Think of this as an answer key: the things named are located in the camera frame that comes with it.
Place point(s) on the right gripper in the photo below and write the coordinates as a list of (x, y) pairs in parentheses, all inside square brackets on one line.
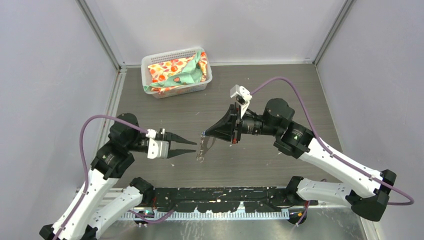
[(223, 128)]

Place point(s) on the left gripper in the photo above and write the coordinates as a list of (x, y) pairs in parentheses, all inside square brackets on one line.
[(172, 136)]

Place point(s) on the metal key organizer plate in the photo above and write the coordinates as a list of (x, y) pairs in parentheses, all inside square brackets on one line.
[(205, 144)]

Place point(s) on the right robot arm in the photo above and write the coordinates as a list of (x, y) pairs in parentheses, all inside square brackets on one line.
[(364, 190)]

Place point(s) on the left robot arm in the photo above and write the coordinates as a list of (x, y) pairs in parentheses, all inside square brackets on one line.
[(83, 220)]

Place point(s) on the floral cloth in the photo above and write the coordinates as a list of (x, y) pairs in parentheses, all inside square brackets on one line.
[(178, 72)]

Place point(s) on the white plastic basket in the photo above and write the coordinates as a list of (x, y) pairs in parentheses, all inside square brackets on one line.
[(165, 56)]

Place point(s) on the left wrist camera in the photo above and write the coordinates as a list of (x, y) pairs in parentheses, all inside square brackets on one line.
[(152, 145)]

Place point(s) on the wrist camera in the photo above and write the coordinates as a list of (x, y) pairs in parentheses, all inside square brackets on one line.
[(242, 97), (152, 145)]

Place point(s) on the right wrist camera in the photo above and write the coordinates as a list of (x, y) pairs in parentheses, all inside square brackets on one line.
[(242, 97)]

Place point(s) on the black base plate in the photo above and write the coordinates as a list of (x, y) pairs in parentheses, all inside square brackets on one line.
[(265, 199)]

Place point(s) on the white cable duct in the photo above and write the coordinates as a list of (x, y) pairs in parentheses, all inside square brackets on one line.
[(236, 215)]

